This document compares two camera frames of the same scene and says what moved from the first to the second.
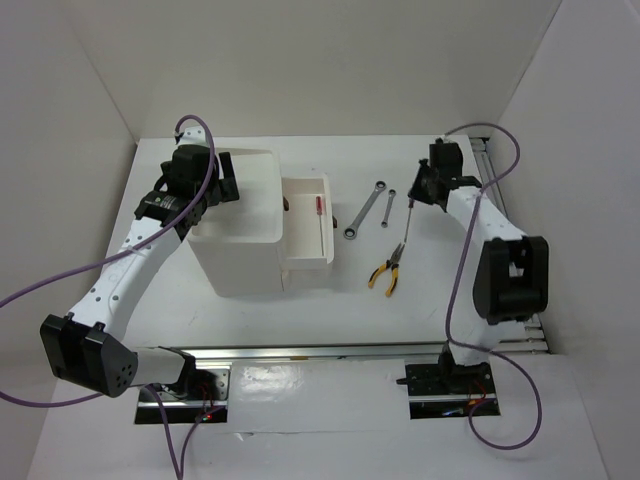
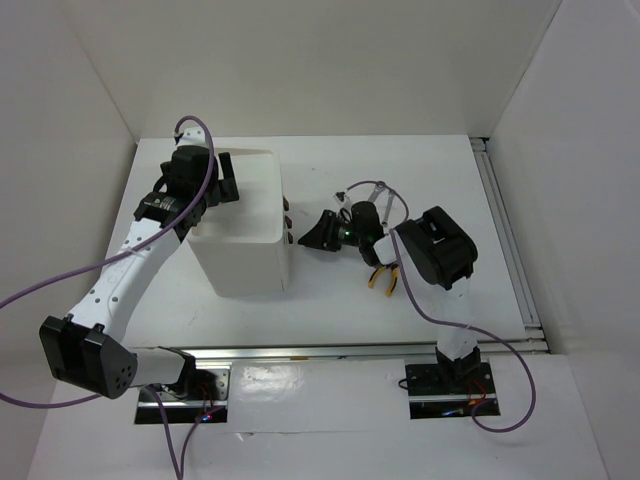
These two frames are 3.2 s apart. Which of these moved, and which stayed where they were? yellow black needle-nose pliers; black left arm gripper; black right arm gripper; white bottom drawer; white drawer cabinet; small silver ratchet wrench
Moved: black right arm gripper; white bottom drawer
Stayed: white drawer cabinet; small silver ratchet wrench; yellow black needle-nose pliers; black left arm gripper
